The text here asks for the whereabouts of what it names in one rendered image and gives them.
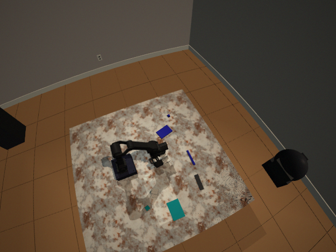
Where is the blue flat plate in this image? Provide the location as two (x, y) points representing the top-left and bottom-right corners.
(156, 125), (172, 139)

